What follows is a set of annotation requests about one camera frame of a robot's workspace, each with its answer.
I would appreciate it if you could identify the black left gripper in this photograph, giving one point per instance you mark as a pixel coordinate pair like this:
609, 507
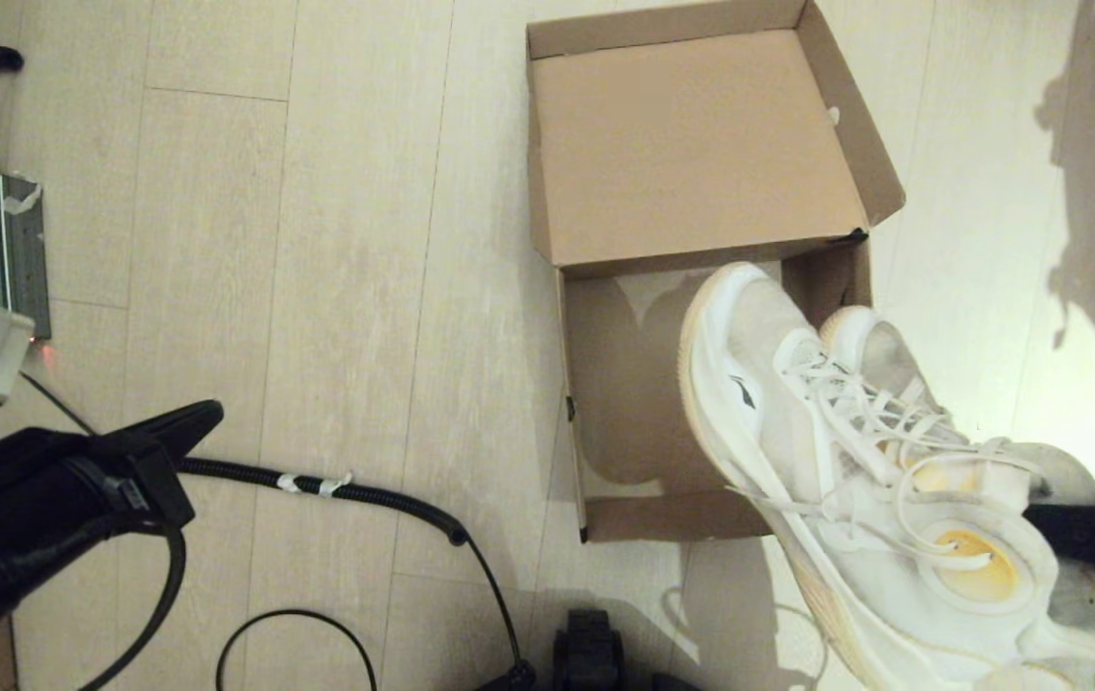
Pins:
48, 509

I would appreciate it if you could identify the white lace-up sneaker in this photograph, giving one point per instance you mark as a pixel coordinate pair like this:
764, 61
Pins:
797, 432
878, 350

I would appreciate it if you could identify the brown cardboard shoe box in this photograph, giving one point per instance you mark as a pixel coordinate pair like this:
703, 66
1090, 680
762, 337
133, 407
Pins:
691, 144

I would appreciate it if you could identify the black robot torso base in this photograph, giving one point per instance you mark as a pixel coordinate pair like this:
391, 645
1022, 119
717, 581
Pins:
590, 653

